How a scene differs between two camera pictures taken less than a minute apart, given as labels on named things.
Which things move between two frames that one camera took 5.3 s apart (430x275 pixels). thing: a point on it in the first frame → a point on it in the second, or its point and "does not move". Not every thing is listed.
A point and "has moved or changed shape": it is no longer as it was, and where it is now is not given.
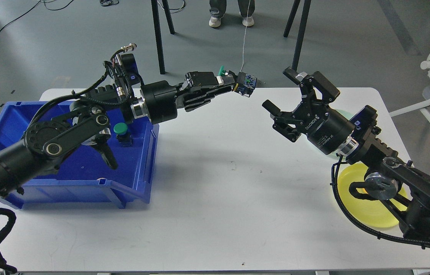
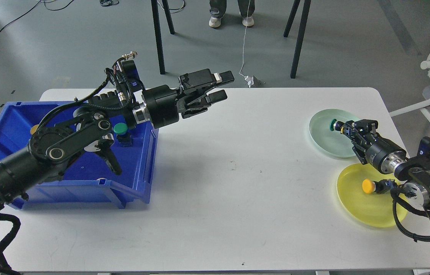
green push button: [124, 139] does not move
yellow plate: [372, 212] does not move
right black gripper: [327, 129] → [381, 152]
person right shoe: [250, 21] does not move
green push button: [222, 72] has moved or changed shape
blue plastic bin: [85, 178] does not move
